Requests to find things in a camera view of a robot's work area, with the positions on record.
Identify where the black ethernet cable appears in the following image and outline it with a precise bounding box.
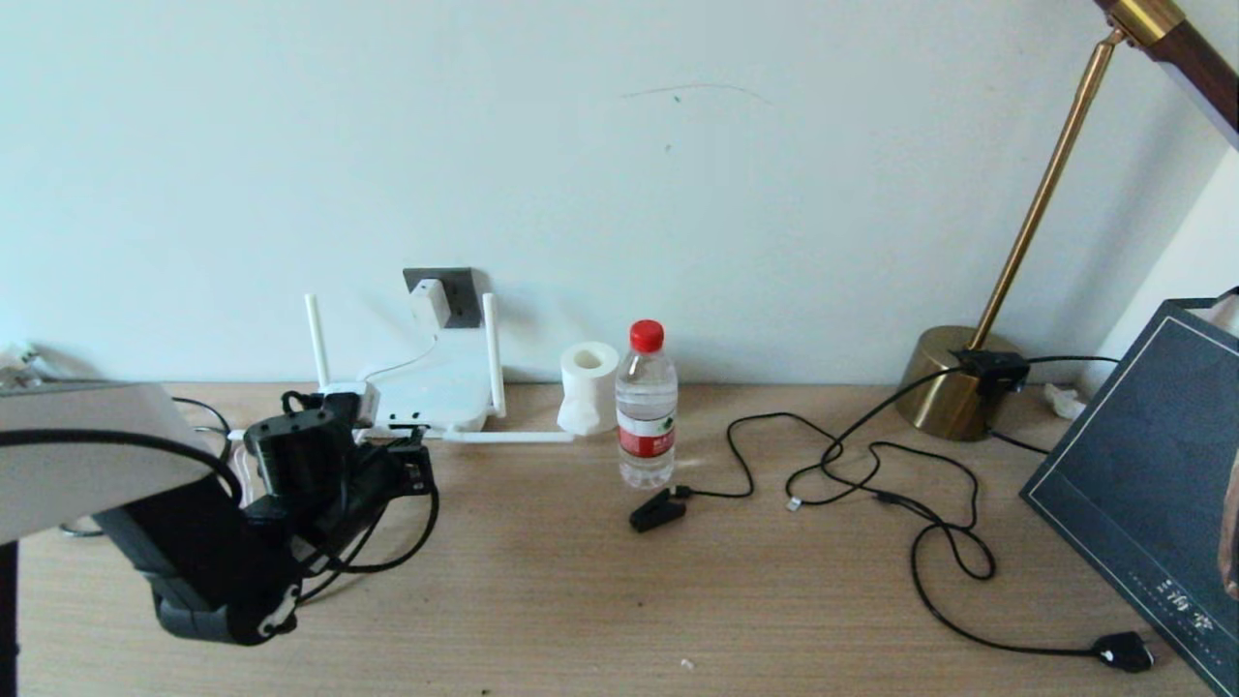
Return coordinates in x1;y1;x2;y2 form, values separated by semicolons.
58;395;427;603

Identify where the white router with antennas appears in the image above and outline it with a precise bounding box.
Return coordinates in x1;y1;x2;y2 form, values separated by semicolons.
227;293;576;444

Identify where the white toilet paper roll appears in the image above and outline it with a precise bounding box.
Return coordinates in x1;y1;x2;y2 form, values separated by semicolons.
557;341;621;437

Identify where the water bottle with red cap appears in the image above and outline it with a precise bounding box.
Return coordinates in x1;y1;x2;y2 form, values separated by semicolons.
616;319;679;488

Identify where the clear plastic object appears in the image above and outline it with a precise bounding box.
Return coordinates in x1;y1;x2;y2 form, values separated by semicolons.
0;341;45;386

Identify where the brass desk lamp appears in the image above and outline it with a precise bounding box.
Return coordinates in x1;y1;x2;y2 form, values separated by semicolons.
893;0;1239;443

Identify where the black inline adapter box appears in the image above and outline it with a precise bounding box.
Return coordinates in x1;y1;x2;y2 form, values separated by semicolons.
951;350;1031;398

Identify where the dark teal gift bag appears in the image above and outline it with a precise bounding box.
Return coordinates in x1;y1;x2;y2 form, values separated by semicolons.
1018;287;1239;697

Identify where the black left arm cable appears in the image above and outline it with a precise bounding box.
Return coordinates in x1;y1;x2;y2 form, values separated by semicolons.
0;389;441;605

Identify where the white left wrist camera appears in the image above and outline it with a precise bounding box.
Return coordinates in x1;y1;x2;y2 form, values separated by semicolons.
322;381;381;429

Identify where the grey wall socket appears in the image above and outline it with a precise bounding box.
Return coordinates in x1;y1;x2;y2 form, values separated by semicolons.
402;267;483;329

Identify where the black clip charger with cable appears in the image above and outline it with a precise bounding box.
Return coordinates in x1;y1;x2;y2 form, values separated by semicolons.
629;413;843;533

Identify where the black cable with silver connector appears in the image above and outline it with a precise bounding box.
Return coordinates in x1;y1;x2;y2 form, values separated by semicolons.
784;366;964;511

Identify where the black power cord with plug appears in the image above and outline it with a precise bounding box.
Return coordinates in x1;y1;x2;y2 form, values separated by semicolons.
821;440;1157;675

